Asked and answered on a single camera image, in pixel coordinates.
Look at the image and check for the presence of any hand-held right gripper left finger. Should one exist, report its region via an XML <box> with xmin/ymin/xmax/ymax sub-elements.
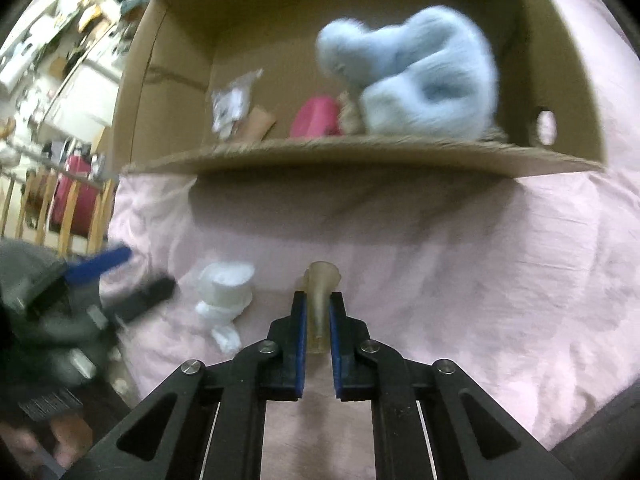
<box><xmin>75</xmin><ymin>290</ymin><xmax>308</xmax><ymax>480</ymax></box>

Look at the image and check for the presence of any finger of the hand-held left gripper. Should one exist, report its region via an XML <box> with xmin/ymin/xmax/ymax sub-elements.
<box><xmin>97</xmin><ymin>275</ymin><xmax>177</xmax><ymax>332</ymax></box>
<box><xmin>64</xmin><ymin>245</ymin><xmax>133</xmax><ymax>290</ymax></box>

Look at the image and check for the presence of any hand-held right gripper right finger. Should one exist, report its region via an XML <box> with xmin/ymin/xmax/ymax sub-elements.
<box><xmin>327</xmin><ymin>290</ymin><xmax>576</xmax><ymax>480</ymax></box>

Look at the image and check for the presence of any translucent beige cone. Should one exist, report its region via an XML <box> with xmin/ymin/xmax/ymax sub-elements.
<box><xmin>304</xmin><ymin>261</ymin><xmax>342</xmax><ymax>356</ymax></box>

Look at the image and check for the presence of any white cup-shaped item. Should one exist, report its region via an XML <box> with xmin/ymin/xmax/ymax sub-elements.
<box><xmin>194</xmin><ymin>260</ymin><xmax>256</xmax><ymax>356</ymax></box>

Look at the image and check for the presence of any brown cardboard box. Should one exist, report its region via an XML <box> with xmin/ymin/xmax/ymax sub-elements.
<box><xmin>111</xmin><ymin>0</ymin><xmax>608</xmax><ymax>178</ymax></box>

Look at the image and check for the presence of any beige rubber tube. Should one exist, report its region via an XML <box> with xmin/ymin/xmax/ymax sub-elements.
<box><xmin>240</xmin><ymin>106</ymin><xmax>277</xmax><ymax>141</ymax></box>

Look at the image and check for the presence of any clear plastic bag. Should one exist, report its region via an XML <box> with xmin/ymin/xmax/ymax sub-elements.
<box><xmin>210</xmin><ymin>69</ymin><xmax>264</xmax><ymax>141</ymax></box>

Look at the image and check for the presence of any pink round container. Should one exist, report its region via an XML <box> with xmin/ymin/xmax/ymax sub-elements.
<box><xmin>290</xmin><ymin>96</ymin><xmax>346</xmax><ymax>138</ymax></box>

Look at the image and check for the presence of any light blue plush toy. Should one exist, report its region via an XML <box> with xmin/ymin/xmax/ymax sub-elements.
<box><xmin>316</xmin><ymin>6</ymin><xmax>501</xmax><ymax>142</ymax></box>

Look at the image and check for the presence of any person's left hand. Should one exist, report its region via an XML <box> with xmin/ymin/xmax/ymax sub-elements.
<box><xmin>10</xmin><ymin>416</ymin><xmax>97</xmax><ymax>470</ymax></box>

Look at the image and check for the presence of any red suitcase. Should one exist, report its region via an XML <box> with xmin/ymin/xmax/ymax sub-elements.
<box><xmin>50</xmin><ymin>155</ymin><xmax>101</xmax><ymax>236</ymax></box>

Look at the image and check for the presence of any pink bed cover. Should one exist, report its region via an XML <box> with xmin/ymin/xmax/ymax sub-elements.
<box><xmin>107</xmin><ymin>0</ymin><xmax>640</xmax><ymax>480</ymax></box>

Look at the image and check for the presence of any white cabinet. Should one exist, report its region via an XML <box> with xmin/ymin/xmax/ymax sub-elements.
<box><xmin>47</xmin><ymin>45</ymin><xmax>123</xmax><ymax>131</ymax></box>

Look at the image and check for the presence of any wooden rail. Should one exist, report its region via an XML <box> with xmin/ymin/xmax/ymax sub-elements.
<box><xmin>0</xmin><ymin>167</ymin><xmax>117</xmax><ymax>256</ymax></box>

